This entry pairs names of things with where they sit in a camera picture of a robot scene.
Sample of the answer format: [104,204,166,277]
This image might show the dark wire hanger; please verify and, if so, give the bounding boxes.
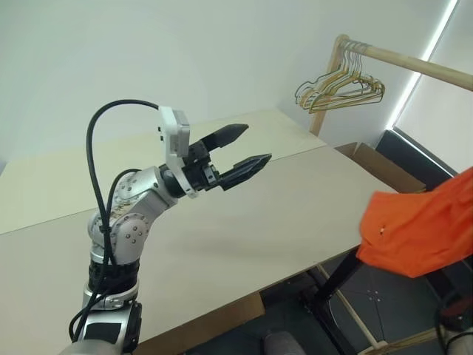
[294,43,378,108]

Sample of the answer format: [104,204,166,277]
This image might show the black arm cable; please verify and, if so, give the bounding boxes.
[68,98,162,343]
[434,294,467,355]

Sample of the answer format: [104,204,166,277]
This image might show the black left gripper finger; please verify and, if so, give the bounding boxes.
[217,152,273,192]
[201,123,250,153]

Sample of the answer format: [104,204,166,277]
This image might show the wooden clothes rack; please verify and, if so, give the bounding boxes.
[309,34,473,355]

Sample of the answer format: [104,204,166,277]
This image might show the orange shorts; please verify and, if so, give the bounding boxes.
[355,168,473,279]

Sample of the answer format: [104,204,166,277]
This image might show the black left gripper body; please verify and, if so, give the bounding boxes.
[183,141,222,192]

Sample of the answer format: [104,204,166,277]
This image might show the gold wire hanger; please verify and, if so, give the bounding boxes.
[304,42,386,114]
[299,42,384,111]

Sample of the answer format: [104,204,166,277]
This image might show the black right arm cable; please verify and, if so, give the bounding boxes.
[434,294,467,355]

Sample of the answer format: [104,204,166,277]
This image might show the grey rounded shape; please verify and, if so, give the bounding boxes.
[261,330,304,355]

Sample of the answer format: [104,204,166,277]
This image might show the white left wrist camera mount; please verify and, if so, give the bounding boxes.
[157,106,204,200]

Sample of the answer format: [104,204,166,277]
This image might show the brown cardboard box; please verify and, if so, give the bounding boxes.
[334,142,437,195]

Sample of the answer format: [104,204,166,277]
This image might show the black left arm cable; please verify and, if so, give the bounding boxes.
[68,98,162,343]

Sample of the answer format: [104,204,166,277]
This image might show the black table leg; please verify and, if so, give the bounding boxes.
[301,251,367,355]

